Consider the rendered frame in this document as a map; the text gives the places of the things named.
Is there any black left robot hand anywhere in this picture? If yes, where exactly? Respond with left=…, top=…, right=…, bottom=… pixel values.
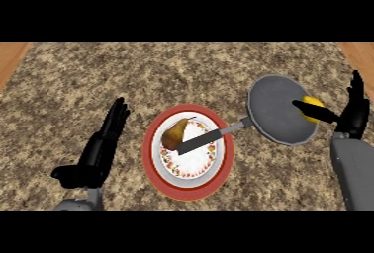
left=50, top=96, right=131, bottom=190

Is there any white floral plate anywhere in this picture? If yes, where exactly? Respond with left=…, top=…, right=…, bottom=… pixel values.
left=151, top=112, right=226, bottom=189

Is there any brown pear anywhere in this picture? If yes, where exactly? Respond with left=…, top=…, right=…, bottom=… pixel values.
left=161, top=116, right=198, bottom=151

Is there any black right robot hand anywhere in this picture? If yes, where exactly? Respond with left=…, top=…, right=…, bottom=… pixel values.
left=291, top=69, right=371, bottom=140

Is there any grey frying pan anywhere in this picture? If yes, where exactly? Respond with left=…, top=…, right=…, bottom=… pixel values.
left=176, top=74, right=321, bottom=156

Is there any red round placemat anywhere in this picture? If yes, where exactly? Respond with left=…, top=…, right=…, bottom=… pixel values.
left=140, top=104, right=235, bottom=202

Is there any yellow lemon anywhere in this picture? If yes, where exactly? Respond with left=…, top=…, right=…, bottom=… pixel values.
left=300, top=95, right=325, bottom=125

